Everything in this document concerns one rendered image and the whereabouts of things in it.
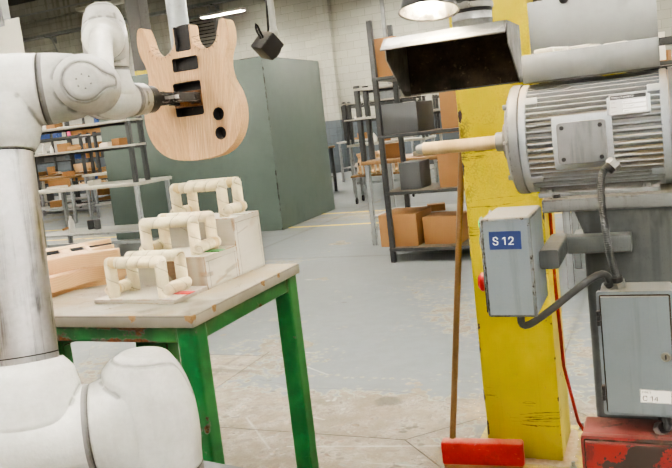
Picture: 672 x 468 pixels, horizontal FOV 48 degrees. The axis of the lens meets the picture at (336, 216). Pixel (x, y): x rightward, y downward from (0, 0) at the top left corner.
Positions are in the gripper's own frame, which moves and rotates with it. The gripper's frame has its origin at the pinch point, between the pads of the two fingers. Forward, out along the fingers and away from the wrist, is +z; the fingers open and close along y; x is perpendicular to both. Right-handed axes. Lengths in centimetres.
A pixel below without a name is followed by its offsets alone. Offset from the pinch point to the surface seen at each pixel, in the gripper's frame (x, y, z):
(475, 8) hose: 11, 89, -4
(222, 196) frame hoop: -29.5, 9.9, -2.8
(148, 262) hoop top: -42, 7, -35
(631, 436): -84, 120, -26
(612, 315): -58, 118, -26
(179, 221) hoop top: -34.2, 5.8, -19.0
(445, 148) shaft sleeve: -21, 80, -9
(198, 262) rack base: -45, 12, -21
